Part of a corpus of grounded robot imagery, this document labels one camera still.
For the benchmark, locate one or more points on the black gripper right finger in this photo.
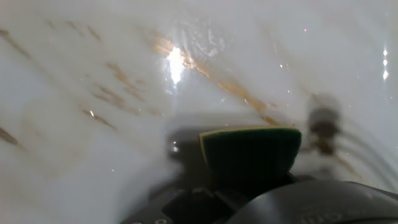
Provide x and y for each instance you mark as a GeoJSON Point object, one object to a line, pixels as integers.
{"type": "Point", "coordinates": [293, 178]}

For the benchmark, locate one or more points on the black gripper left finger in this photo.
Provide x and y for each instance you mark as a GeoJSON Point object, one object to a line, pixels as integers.
{"type": "Point", "coordinates": [180, 210]}

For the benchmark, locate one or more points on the green yellow sponge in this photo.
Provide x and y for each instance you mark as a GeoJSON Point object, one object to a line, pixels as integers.
{"type": "Point", "coordinates": [248, 152]}

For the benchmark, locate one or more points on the marble pattern board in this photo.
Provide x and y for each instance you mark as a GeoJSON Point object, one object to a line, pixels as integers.
{"type": "Point", "coordinates": [77, 140]}

